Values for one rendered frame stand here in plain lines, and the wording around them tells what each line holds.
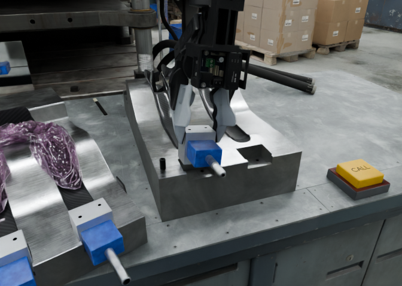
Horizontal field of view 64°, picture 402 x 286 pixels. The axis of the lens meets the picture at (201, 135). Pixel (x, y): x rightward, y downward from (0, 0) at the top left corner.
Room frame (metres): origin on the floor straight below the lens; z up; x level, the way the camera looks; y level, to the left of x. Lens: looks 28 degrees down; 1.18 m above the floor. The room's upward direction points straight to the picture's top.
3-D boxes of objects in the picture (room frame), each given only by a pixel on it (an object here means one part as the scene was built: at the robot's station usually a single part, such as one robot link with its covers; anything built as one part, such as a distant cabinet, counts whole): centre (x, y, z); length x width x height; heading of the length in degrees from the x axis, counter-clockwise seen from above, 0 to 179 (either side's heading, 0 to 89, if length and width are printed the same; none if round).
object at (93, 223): (0.30, 0.13, 0.86); 0.13 x 0.05 x 0.05; 36
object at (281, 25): (4.82, -0.97, 0.47); 1.22 x 0.80 x 0.94; 28
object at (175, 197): (0.68, 0.02, 0.87); 0.50 x 0.26 x 0.14; 19
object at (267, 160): (0.48, -0.09, 0.87); 0.05 x 0.05 x 0.04; 19
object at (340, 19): (5.37, -1.82, 0.37); 1.20 x 0.82 x 0.74; 32
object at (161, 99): (0.66, 0.03, 0.92); 0.35 x 0.16 x 0.09; 19
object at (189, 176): (0.45, 0.01, 0.87); 0.05 x 0.05 x 0.04; 19
